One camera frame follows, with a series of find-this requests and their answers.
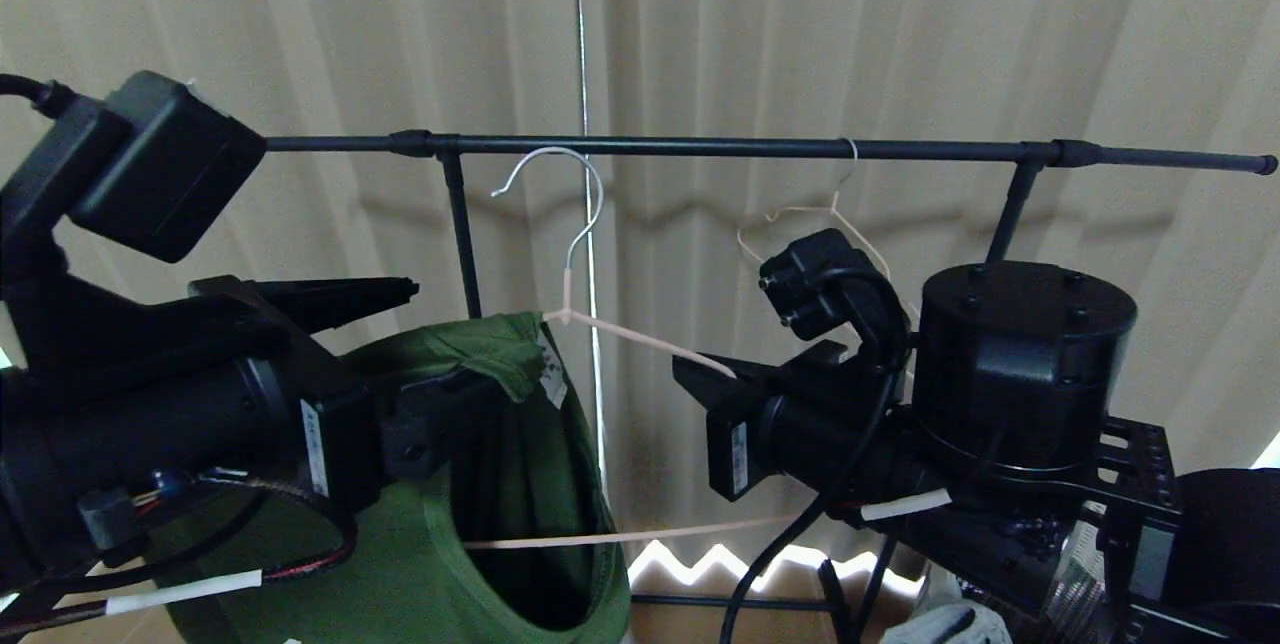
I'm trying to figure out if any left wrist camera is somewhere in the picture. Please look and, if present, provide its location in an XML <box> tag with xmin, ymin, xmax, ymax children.
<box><xmin>0</xmin><ymin>71</ymin><xmax>269</xmax><ymax>375</ymax></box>

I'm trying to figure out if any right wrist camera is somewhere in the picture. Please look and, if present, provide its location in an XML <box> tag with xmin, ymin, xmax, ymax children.
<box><xmin>758</xmin><ymin>227</ymin><xmax>913</xmax><ymax>380</ymax></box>

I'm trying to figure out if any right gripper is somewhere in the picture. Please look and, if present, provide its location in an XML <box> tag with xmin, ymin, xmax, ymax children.
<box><xmin>705</xmin><ymin>342</ymin><xmax>921</xmax><ymax>517</ymax></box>

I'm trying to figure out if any pale grey garment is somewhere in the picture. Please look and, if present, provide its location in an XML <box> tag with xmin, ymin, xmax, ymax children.
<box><xmin>878</xmin><ymin>602</ymin><xmax>1013</xmax><ymax>644</ymax></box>

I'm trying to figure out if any green shirt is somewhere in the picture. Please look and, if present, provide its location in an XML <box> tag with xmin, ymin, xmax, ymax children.
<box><xmin>150</xmin><ymin>312</ymin><xmax>633</xmax><ymax>644</ymax></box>

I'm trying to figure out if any beige curtain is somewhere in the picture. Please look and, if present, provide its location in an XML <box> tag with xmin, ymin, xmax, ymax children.
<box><xmin>0</xmin><ymin>0</ymin><xmax>1280</xmax><ymax>605</ymax></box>

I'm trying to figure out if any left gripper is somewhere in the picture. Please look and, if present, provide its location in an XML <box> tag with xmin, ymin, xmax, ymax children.
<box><xmin>0</xmin><ymin>276</ymin><xmax>503</xmax><ymax>575</ymax></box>

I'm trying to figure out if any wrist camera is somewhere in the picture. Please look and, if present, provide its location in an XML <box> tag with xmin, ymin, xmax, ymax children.
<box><xmin>758</xmin><ymin>227</ymin><xmax>913</xmax><ymax>380</ymax></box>
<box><xmin>0</xmin><ymin>71</ymin><xmax>269</xmax><ymax>375</ymax></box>

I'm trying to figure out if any black clothes rack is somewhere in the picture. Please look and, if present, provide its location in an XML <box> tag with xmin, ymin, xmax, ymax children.
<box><xmin>262</xmin><ymin>129</ymin><xmax>1279</xmax><ymax>644</ymax></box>

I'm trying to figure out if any pink clothes hanger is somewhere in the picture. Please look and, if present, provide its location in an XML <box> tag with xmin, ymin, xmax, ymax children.
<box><xmin>737</xmin><ymin>138</ymin><xmax>919</xmax><ymax>325</ymax></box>
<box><xmin>462</xmin><ymin>146</ymin><xmax>803</xmax><ymax>552</ymax></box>

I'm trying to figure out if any black cable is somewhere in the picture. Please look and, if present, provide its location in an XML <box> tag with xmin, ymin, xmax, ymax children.
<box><xmin>0</xmin><ymin>74</ymin><xmax>76</xmax><ymax>120</ymax></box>
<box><xmin>718</xmin><ymin>264</ymin><xmax>906</xmax><ymax>644</ymax></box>

